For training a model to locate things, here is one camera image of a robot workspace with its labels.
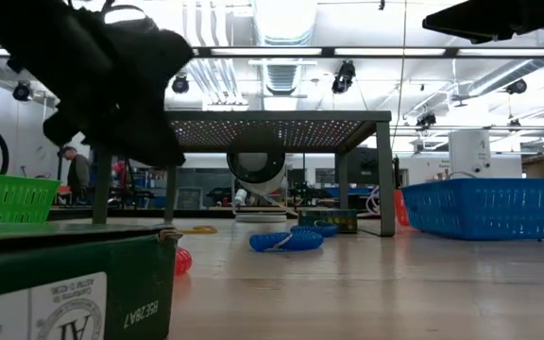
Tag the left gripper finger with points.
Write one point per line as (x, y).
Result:
(66, 130)
(144, 141)

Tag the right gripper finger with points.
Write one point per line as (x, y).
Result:
(496, 39)
(470, 19)

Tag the yellow rubber band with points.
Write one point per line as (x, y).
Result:
(210, 231)

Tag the red coil wristband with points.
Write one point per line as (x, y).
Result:
(183, 261)

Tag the grey perforated metal riser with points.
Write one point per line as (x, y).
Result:
(277, 116)

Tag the large green crayon box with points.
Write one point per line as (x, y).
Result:
(64, 264)

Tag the blue coil wristband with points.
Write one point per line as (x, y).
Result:
(300, 242)
(321, 230)

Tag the small red background object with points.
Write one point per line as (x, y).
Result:
(119, 167)

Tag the person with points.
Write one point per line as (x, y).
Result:
(79, 175)

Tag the black ceiling spotlight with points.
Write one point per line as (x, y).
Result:
(22, 90)
(180, 84)
(425, 119)
(344, 77)
(516, 86)

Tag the green plastic basket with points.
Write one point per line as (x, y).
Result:
(7, 198)

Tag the white box unit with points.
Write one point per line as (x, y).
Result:
(469, 151)

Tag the blue plastic basket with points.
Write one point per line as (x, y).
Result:
(489, 208)

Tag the dark computer monitor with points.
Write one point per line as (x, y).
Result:
(362, 165)

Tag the orange plastic basket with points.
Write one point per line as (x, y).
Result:
(400, 208)

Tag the small green yellow crayon box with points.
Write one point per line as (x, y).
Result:
(345, 217)

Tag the black aluminium frame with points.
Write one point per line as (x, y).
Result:
(135, 213)

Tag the white cylindrical camera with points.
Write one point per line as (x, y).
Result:
(255, 165)

